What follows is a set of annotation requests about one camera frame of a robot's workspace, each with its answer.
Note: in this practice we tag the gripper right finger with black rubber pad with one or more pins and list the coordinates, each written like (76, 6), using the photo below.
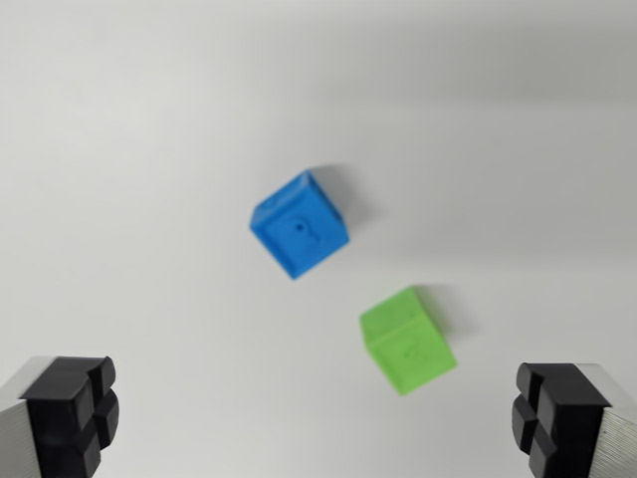
(572, 423)

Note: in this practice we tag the gripper left finger with black rubber pad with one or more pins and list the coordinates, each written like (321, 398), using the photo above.
(55, 418)

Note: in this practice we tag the green number cube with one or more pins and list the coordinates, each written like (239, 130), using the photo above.
(405, 343)

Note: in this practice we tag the blue number cube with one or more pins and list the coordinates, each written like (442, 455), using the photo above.
(298, 226)

